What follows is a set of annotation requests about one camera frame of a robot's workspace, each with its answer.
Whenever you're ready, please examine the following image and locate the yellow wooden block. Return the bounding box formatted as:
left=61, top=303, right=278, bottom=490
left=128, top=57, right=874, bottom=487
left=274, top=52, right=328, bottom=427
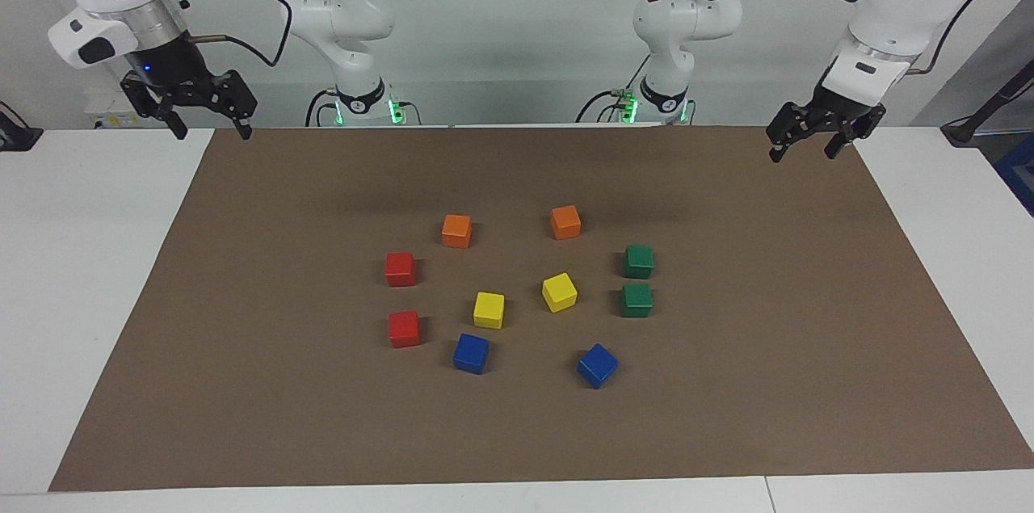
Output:
left=541, top=272, right=579, bottom=313
left=473, top=292, right=506, bottom=330

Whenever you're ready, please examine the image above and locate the black left base cable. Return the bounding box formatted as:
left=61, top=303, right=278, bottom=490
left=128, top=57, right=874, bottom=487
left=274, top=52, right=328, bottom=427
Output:
left=575, top=51, right=654, bottom=124

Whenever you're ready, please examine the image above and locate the black stand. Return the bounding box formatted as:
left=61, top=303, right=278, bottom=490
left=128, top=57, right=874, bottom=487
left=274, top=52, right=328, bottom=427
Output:
left=941, top=59, right=1034, bottom=146

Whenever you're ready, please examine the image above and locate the black base cable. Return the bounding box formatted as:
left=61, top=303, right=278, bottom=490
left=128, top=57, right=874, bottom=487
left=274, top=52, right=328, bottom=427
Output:
left=305, top=87, right=338, bottom=128
left=575, top=51, right=654, bottom=124

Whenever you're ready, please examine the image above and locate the red wooden block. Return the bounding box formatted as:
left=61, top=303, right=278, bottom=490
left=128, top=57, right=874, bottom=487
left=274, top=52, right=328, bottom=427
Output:
left=388, top=310, right=422, bottom=349
left=385, top=251, right=418, bottom=288

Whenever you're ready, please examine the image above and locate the green wooden block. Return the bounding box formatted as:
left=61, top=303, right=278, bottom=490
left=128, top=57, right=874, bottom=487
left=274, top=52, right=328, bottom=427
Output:
left=623, top=245, right=655, bottom=280
left=620, top=284, right=654, bottom=319

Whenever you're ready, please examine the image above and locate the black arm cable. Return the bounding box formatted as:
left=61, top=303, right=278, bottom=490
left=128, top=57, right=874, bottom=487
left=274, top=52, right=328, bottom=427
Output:
left=182, top=0, right=293, bottom=68
left=723, top=0, right=1002, bottom=78

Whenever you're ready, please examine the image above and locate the blue crate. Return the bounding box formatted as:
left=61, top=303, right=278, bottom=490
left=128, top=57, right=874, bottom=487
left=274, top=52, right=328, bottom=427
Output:
left=992, top=133, right=1034, bottom=217

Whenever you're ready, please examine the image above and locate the black device base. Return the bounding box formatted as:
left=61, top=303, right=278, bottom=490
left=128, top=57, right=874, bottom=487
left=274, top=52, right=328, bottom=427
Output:
left=0, top=101, right=43, bottom=152

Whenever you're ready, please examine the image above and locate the blue wooden block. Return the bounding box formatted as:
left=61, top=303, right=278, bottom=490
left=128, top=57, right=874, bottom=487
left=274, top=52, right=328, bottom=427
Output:
left=577, top=343, right=620, bottom=390
left=452, top=334, right=490, bottom=376

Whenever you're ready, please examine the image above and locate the white power strip box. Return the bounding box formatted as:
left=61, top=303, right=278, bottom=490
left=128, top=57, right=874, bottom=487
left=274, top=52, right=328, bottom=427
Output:
left=85, top=89, right=158, bottom=128

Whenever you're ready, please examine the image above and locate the black right base cable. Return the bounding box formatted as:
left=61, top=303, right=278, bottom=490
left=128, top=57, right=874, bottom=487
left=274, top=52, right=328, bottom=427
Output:
left=305, top=87, right=338, bottom=128

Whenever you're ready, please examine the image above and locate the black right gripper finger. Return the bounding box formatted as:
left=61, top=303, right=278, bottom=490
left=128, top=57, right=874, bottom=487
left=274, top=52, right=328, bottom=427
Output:
left=214, top=70, right=259, bottom=141
left=121, top=73, right=189, bottom=141

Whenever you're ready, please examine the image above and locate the brown table mat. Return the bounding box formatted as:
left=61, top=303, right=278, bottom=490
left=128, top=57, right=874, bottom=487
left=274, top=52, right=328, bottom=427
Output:
left=48, top=125, right=1034, bottom=492

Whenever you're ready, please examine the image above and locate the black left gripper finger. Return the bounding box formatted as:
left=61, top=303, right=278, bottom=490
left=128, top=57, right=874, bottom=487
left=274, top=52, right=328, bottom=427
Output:
left=766, top=101, right=821, bottom=164
left=824, top=105, right=887, bottom=160

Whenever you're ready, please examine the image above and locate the orange wooden block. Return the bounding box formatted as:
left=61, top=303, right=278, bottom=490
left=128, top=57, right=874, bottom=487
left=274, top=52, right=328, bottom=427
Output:
left=550, top=205, right=582, bottom=241
left=441, top=213, right=473, bottom=250

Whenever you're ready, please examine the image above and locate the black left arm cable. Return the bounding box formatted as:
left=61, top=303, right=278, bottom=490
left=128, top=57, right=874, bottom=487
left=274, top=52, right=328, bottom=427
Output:
left=723, top=0, right=1002, bottom=78

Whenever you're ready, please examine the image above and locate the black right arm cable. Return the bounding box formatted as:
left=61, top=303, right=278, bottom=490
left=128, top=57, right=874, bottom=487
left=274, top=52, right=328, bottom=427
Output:
left=182, top=0, right=293, bottom=68

